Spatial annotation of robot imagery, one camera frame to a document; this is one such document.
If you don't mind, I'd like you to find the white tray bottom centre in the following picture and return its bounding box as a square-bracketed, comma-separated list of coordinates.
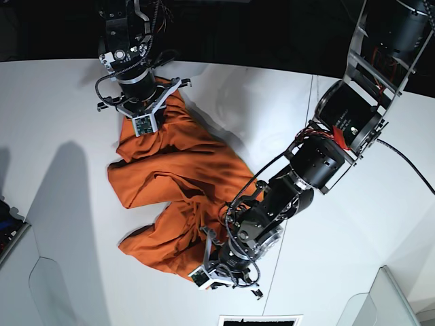
[218, 315, 303, 326]

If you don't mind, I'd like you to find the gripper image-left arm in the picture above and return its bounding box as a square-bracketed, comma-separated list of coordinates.
[105, 77, 191, 126]

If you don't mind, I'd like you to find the clear panel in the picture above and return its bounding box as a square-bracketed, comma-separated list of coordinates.
[337, 266, 420, 326]
[29, 257, 77, 325]

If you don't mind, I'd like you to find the wrist camera image-left arm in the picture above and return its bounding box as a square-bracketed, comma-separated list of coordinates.
[132, 114, 158, 137]

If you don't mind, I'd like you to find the robot arm image-right side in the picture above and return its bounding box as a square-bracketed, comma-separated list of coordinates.
[190, 1, 434, 298]

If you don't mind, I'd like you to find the orange t-shirt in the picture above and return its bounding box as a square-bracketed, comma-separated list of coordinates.
[107, 92, 256, 278]

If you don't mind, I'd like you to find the clear panel bottom right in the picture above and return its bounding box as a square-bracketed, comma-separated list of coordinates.
[337, 266, 420, 326]

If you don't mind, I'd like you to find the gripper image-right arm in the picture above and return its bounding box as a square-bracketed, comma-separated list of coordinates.
[200, 226, 262, 299]

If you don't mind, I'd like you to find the clear panel bottom left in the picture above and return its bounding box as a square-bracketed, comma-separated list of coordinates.
[29, 257, 77, 325]

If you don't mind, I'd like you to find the wrist camera image-right arm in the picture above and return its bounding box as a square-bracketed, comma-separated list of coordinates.
[188, 266, 214, 290]

